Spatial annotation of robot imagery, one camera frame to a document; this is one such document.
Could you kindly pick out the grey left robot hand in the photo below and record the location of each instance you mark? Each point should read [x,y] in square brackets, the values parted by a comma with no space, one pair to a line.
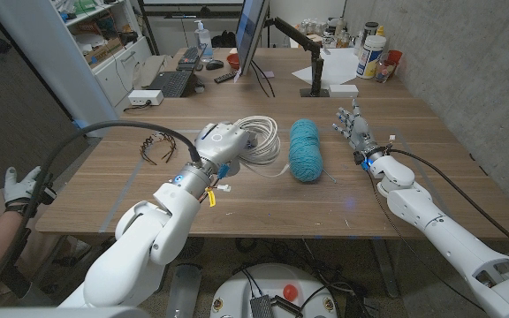
[221,143]

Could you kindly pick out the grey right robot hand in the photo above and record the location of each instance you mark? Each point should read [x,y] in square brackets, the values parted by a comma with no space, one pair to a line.
[360,132]

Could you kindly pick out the person's white gloved hand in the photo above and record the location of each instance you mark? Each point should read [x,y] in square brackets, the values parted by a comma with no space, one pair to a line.
[16,187]

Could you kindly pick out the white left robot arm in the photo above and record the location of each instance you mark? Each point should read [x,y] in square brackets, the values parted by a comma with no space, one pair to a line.
[148,238]

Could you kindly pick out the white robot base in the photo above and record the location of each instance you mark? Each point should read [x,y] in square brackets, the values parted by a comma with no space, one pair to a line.
[272,282]

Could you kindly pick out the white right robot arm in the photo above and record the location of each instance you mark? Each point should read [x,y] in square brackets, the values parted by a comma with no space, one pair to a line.
[440,234]

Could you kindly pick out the teal yarn skein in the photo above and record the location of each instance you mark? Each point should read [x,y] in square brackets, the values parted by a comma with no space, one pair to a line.
[305,150]

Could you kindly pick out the clear hand sanitizer bottle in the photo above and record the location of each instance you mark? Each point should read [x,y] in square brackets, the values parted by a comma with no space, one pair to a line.
[203,44]

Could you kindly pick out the black glove tracker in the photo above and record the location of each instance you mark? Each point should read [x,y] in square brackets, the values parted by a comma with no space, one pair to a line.
[47,193]

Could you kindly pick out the flat white box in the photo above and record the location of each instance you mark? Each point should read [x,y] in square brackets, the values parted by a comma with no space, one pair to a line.
[343,90]

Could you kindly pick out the black remote control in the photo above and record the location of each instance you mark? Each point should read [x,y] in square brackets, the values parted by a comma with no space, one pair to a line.
[225,77]

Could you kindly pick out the clear glass jar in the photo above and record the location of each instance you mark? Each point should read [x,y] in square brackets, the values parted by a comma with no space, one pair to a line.
[385,70]

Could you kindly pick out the white paper sheet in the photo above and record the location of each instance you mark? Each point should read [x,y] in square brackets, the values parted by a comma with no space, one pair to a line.
[338,66]

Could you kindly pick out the white wipes canister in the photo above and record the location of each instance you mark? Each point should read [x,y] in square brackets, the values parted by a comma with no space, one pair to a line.
[370,56]

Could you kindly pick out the dark brown scalloped headband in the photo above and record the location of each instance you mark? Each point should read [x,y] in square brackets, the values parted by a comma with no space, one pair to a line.
[144,149]

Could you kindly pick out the large black keyboard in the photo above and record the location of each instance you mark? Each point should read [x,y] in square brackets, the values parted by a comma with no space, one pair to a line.
[170,83]

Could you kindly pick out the black computer mouse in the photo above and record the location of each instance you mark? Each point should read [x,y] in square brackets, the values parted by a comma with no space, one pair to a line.
[214,64]

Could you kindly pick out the red cup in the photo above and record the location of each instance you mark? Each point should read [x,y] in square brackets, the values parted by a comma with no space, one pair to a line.
[394,57]

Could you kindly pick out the pink sticky note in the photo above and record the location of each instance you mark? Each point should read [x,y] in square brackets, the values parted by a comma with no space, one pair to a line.
[268,74]

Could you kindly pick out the red bowl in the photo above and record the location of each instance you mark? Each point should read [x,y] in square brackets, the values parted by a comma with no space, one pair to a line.
[233,60]

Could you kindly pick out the white power strip box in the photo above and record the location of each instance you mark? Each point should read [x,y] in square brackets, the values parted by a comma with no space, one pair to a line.
[145,97]

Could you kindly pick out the small black keyboard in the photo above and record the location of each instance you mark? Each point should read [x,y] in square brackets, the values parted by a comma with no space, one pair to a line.
[189,57]

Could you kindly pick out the beige cloth bag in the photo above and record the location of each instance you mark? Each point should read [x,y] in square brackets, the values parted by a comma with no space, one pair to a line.
[150,68]

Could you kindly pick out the yellow bottle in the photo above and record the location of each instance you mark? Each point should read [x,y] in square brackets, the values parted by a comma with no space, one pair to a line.
[380,31]

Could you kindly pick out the black bag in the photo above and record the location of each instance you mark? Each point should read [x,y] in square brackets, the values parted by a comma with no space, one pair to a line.
[223,40]

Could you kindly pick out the dark lidded canister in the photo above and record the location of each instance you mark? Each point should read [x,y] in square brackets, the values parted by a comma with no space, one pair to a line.
[369,28]

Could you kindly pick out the computer monitor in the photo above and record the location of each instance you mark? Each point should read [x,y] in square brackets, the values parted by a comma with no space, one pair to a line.
[250,31]

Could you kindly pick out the white shelf cabinet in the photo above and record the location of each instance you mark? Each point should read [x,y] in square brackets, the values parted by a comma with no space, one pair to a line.
[51,66]

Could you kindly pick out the grey slanted table leg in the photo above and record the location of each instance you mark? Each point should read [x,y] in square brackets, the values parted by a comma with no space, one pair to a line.
[385,267]

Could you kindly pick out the cardboard box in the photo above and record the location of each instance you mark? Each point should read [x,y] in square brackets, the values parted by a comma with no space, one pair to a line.
[102,50]

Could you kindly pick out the red stop button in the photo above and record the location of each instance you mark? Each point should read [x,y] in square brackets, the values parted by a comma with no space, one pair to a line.
[290,292]

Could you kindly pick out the grey ribbed metal block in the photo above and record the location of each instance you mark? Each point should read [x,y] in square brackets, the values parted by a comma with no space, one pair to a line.
[262,307]

